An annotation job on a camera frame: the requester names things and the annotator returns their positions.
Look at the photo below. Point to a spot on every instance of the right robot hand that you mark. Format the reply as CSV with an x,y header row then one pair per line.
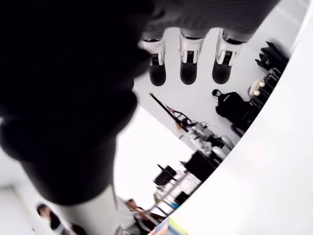
x,y
63,85

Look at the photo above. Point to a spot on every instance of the multicoloured Rubik's cube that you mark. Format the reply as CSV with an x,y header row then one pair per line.
x,y
171,226

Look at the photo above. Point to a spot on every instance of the long black pole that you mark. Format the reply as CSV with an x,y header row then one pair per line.
x,y
166,109

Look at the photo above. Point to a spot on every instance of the person with black hair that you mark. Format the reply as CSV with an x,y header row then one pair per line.
x,y
47,215

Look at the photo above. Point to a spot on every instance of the seated person dark clothes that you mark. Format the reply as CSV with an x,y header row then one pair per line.
x,y
134,208

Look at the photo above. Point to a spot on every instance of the black monitor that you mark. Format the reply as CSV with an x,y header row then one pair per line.
x,y
199,166

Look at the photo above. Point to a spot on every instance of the black backpack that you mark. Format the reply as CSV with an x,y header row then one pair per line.
x,y
232,107

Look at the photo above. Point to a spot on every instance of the cream plush object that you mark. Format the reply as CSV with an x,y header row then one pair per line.
x,y
256,86

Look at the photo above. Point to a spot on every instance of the black office chair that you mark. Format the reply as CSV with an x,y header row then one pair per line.
x,y
271,55

